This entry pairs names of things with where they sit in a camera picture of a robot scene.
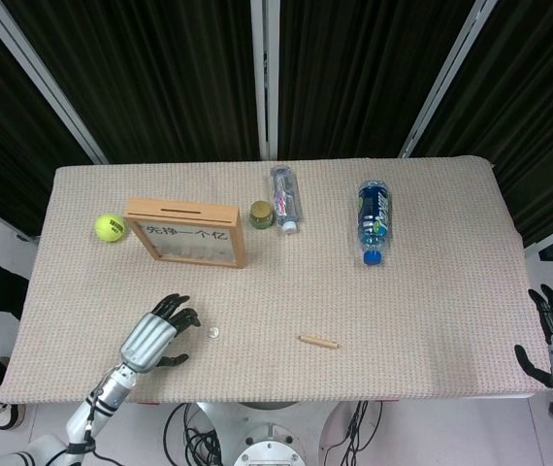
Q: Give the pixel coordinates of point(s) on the light wooden dowel stick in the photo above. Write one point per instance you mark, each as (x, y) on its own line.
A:
(317, 342)

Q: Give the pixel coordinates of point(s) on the blue label drink bottle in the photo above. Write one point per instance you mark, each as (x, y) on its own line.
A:
(375, 218)

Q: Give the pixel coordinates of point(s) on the beige woven table cloth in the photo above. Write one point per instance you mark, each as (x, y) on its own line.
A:
(305, 301)

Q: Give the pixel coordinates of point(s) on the white screen frame post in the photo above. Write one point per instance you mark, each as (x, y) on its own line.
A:
(51, 80)
(448, 77)
(264, 73)

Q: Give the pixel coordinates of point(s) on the green gold small jar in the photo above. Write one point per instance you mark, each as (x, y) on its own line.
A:
(262, 215)

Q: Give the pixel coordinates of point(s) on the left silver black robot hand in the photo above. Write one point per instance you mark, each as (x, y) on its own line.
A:
(148, 340)

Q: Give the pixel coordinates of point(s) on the yellow tennis ball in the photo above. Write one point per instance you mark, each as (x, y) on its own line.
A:
(110, 227)

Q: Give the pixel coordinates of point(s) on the wooden coin box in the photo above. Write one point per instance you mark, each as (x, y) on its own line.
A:
(223, 213)

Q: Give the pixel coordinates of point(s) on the grey round robot base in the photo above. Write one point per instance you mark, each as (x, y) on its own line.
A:
(267, 437)

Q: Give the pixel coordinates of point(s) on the black white sneaker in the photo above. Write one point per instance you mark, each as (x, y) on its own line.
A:
(7, 416)

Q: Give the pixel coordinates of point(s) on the small clear water bottle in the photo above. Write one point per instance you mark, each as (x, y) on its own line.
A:
(286, 199)

